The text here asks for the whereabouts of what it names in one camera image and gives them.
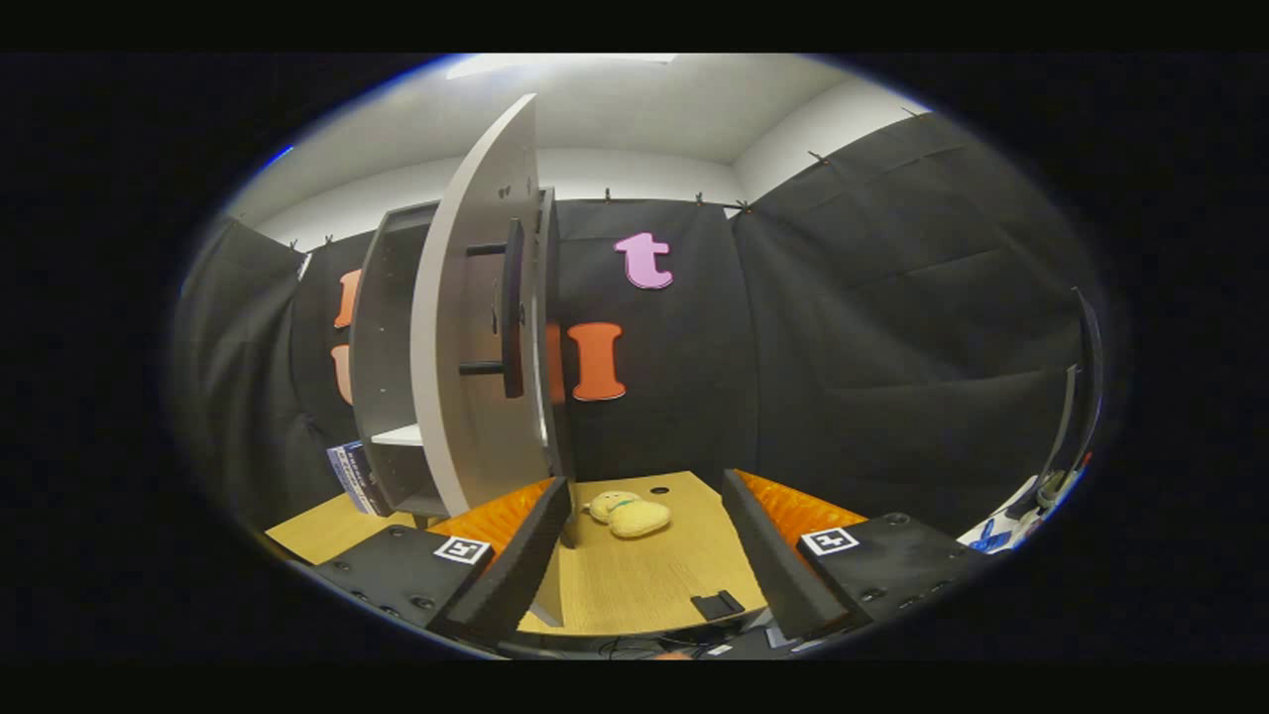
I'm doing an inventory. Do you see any light blue book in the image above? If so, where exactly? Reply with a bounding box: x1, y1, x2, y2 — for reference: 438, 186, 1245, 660
327, 441, 393, 519

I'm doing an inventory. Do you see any grey cabinet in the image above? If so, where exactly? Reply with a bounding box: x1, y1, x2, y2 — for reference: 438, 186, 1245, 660
349, 188, 576, 532

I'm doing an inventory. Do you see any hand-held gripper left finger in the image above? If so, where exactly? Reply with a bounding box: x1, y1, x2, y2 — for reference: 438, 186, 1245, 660
297, 477, 575, 651

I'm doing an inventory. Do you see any ceiling light panel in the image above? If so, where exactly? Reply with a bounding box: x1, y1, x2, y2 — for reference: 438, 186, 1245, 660
446, 55, 680, 80

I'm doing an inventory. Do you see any white side table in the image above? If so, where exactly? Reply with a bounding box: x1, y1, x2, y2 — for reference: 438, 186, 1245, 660
957, 476, 1077, 554

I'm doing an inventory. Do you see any beige cabinet door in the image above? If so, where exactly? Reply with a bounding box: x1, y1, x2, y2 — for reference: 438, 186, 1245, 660
409, 93, 544, 519

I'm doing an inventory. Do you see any black backdrop cloth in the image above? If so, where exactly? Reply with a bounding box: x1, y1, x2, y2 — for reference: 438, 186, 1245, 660
173, 111, 1092, 541

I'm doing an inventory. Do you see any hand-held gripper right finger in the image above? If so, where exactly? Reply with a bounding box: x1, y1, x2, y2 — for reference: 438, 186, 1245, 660
721, 469, 997, 644

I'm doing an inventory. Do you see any yellow plush toy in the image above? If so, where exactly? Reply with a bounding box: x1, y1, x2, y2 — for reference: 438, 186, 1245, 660
583, 490, 672, 540

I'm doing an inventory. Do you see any dark upright stand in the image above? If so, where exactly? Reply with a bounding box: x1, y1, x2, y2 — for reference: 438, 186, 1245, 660
1036, 288, 1104, 507

